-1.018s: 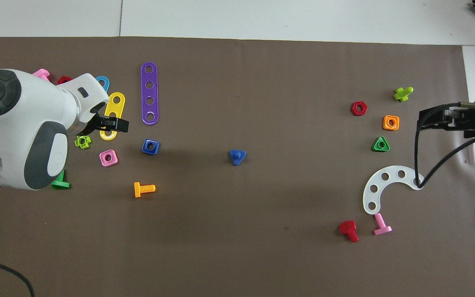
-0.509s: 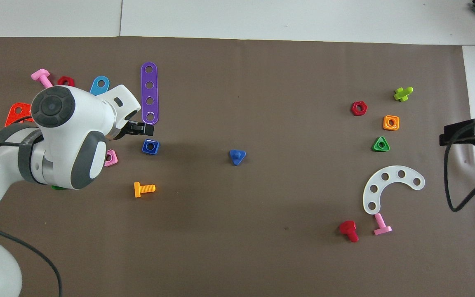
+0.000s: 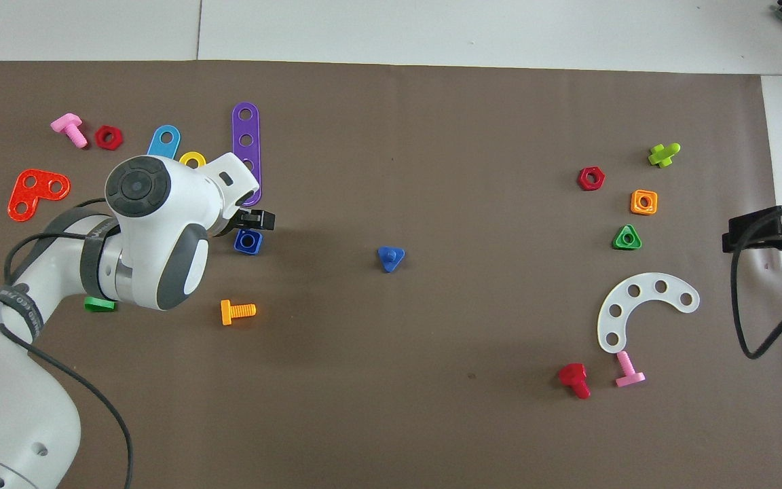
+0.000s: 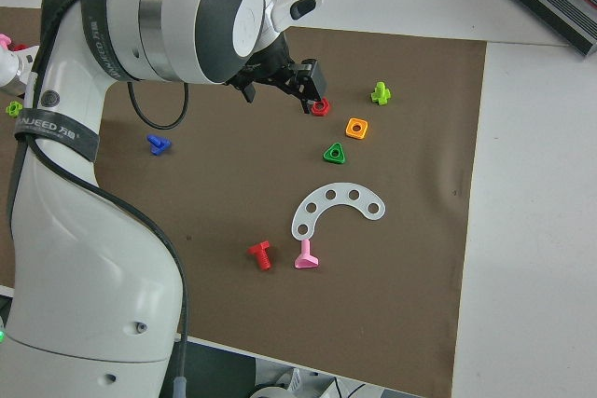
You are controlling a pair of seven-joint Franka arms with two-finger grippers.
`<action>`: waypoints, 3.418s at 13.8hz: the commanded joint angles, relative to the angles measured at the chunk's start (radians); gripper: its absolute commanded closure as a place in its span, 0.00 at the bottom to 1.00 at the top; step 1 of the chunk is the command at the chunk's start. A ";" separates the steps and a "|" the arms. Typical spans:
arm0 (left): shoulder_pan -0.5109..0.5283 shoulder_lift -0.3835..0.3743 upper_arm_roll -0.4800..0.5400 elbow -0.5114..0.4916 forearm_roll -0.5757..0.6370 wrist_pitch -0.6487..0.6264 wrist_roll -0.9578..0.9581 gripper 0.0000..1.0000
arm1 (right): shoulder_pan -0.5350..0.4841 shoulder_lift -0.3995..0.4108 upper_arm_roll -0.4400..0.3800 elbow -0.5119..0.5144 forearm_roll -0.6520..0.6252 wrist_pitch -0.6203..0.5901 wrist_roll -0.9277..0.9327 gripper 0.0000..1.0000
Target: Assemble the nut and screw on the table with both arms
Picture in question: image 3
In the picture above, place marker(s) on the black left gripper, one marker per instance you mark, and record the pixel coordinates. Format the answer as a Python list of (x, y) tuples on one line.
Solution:
[(245, 221)]

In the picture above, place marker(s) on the blue square toy nut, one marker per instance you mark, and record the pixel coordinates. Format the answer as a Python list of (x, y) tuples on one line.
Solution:
[(238, 246)]

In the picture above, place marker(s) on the blue triangle-head toy screw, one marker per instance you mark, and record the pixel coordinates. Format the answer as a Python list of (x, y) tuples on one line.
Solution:
[(391, 261)]

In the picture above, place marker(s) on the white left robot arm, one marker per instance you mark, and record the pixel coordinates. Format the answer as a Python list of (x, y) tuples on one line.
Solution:
[(160, 231)]

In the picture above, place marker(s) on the orange toy screw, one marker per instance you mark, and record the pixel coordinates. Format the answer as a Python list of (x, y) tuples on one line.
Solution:
[(238, 312)]

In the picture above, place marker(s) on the lime cross-head toy screw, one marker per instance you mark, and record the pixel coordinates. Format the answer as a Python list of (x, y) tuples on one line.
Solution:
[(662, 156)]

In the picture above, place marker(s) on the orange square toy nut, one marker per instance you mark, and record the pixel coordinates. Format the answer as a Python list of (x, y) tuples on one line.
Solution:
[(635, 209)]

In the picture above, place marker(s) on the green triangle toy nut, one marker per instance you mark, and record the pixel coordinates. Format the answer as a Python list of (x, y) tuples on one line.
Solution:
[(619, 244)]

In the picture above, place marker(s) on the red hexagon toy nut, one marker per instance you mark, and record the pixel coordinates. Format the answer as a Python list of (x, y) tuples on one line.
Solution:
[(582, 178), (100, 136)]

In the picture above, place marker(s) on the green toy screw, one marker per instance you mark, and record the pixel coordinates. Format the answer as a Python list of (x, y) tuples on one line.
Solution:
[(99, 305)]

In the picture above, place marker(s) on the pink toy screw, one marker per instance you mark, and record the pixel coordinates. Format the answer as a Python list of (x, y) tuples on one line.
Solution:
[(628, 373), (68, 124)]

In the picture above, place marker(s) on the red toy screw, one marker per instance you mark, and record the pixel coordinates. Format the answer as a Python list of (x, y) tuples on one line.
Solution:
[(573, 375)]

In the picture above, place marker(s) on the purple four-hole strip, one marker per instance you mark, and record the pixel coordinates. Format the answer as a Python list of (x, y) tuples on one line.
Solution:
[(246, 128)]

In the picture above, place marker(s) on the yellow three-hole strip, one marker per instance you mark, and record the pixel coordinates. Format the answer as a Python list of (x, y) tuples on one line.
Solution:
[(192, 154)]

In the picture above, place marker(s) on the blue two-hole strip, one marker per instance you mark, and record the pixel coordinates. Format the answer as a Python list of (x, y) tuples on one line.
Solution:
[(159, 148)]

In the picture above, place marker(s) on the white curved five-hole plate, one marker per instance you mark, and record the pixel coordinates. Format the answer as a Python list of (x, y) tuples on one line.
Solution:
[(647, 284)]

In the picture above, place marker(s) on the brown table mat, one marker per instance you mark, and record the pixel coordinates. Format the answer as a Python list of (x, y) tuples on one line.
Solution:
[(432, 170)]

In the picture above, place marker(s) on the orange heart three-hole plate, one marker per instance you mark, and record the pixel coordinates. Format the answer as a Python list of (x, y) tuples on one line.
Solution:
[(36, 197)]

